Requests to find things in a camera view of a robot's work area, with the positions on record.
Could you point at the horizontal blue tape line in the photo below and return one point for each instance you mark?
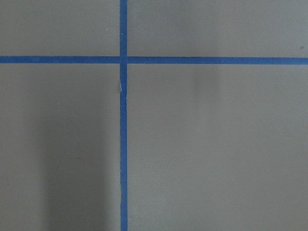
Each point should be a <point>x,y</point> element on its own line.
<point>151,60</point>

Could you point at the vertical blue tape line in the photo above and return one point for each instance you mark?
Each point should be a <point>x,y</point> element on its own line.
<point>123,116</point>

